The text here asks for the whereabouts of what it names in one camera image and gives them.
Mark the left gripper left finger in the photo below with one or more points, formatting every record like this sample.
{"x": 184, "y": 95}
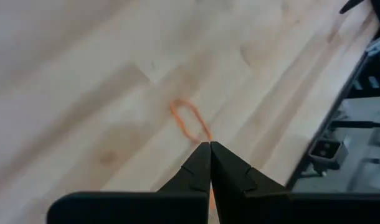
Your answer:
{"x": 131, "y": 208}

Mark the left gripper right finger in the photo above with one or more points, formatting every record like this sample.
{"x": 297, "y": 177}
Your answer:
{"x": 286, "y": 208}

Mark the orange rubber band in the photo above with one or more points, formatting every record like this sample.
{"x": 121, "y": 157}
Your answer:
{"x": 180, "y": 122}

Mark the grey square tube end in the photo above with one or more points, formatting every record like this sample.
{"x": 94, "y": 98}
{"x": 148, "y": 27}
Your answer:
{"x": 328, "y": 152}

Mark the black aluminium table frame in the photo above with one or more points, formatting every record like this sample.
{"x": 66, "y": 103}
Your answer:
{"x": 358, "y": 124}

